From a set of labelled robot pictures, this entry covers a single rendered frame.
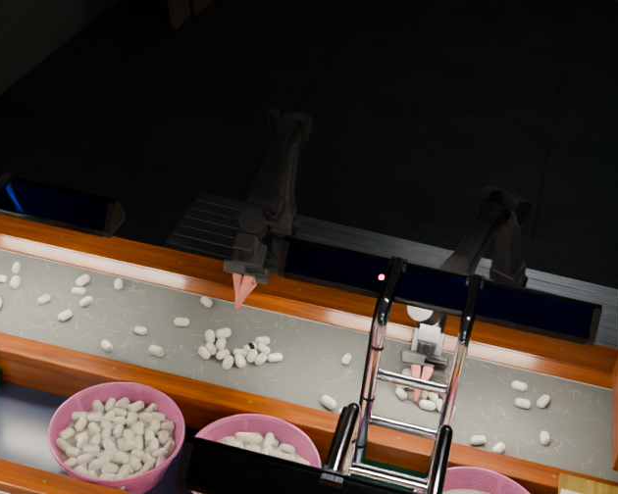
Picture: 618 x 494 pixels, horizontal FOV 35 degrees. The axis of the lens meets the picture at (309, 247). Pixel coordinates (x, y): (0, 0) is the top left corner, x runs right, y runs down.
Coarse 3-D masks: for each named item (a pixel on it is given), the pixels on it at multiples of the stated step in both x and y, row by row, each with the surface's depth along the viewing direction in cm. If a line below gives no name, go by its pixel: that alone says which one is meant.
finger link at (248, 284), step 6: (228, 264) 222; (234, 264) 222; (228, 270) 221; (234, 270) 221; (240, 270) 221; (246, 276) 221; (252, 276) 221; (246, 282) 221; (252, 282) 224; (240, 288) 221; (246, 288) 221; (252, 288) 225; (240, 294) 221; (246, 294) 224; (240, 300) 221
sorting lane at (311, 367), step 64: (0, 256) 242; (0, 320) 223; (128, 320) 226; (192, 320) 228; (256, 320) 230; (256, 384) 213; (320, 384) 215; (384, 384) 216; (576, 384) 222; (512, 448) 204; (576, 448) 206
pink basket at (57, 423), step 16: (112, 384) 205; (128, 384) 206; (144, 400) 206; (160, 400) 205; (64, 416) 200; (176, 416) 201; (48, 432) 193; (176, 432) 200; (176, 448) 196; (64, 464) 187; (96, 480) 185; (112, 480) 185; (128, 480) 185; (144, 480) 189
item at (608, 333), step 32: (192, 224) 272; (224, 224) 273; (320, 224) 277; (224, 256) 261; (384, 256) 268; (416, 256) 269; (448, 256) 270; (544, 288) 262; (576, 288) 263; (608, 288) 264; (608, 320) 253
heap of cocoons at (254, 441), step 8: (240, 432) 201; (248, 432) 201; (256, 432) 202; (224, 440) 198; (232, 440) 199; (240, 440) 200; (248, 440) 200; (256, 440) 200; (264, 440) 200; (272, 440) 200; (248, 448) 198; (256, 448) 198; (264, 448) 198; (272, 448) 199; (280, 448) 199; (288, 448) 199; (280, 456) 197; (288, 456) 197; (296, 456) 199; (304, 464) 196
